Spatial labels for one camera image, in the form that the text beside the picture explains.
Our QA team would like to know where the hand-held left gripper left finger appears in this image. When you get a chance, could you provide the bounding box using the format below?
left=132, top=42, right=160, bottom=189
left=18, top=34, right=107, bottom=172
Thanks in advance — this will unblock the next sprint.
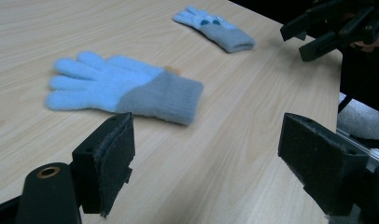
left=72, top=112, right=136, bottom=217

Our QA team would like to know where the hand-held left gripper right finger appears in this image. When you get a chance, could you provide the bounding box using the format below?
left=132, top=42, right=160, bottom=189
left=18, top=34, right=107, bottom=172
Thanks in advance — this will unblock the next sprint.
left=277, top=112, right=371, bottom=217

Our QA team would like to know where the small blue grey knit glove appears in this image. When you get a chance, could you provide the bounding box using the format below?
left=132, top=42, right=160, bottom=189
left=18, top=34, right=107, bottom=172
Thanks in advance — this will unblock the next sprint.
left=173, top=5, right=257, bottom=54

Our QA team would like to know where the large blue grey knit glove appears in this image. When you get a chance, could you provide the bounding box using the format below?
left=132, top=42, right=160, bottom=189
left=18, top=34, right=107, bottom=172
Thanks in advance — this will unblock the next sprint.
left=45, top=50, right=204, bottom=126

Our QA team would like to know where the dark cloth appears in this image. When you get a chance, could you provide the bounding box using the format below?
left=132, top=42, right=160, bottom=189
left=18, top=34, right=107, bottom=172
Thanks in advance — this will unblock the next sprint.
left=337, top=46, right=379, bottom=116

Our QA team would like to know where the silver metal rail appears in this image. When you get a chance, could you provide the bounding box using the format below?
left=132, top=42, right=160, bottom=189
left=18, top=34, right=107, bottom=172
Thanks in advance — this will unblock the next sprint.
left=336, top=128, right=379, bottom=165

